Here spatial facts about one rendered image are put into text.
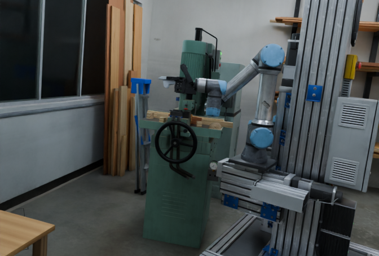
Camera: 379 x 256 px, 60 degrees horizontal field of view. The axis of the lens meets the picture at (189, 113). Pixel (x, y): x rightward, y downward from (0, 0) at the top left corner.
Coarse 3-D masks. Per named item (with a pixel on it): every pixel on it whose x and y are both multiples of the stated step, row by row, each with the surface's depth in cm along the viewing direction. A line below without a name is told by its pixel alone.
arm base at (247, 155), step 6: (246, 144) 185; (246, 150) 184; (252, 150) 182; (258, 150) 181; (264, 150) 183; (246, 156) 183; (252, 156) 181; (258, 156) 182; (264, 156) 182; (258, 162) 181; (264, 162) 182
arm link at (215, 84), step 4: (208, 80) 169; (212, 80) 170; (216, 80) 170; (220, 80) 171; (208, 84) 168; (212, 84) 168; (216, 84) 168; (220, 84) 168; (224, 84) 168; (208, 88) 168; (212, 88) 168; (216, 88) 168; (220, 88) 168; (224, 88) 168; (208, 92) 171; (212, 92) 169; (216, 92) 168; (220, 92) 169; (224, 92) 169
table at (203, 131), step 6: (144, 120) 236; (150, 120) 238; (156, 120) 241; (144, 126) 236; (150, 126) 236; (156, 126) 235; (192, 126) 230; (204, 126) 235; (168, 132) 224; (174, 132) 223; (180, 132) 222; (198, 132) 230; (204, 132) 229; (210, 132) 228; (216, 132) 228; (222, 132) 242
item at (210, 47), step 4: (208, 44) 256; (212, 44) 256; (208, 48) 256; (212, 48) 260; (208, 52) 257; (212, 52) 263; (208, 60) 257; (208, 64) 258; (208, 68) 258; (208, 72) 258; (204, 76) 259; (208, 76) 259; (180, 96) 265; (204, 96) 261; (180, 100) 265; (204, 100) 261; (180, 104) 265; (180, 108) 266; (192, 112) 264; (196, 112) 264; (200, 112) 263
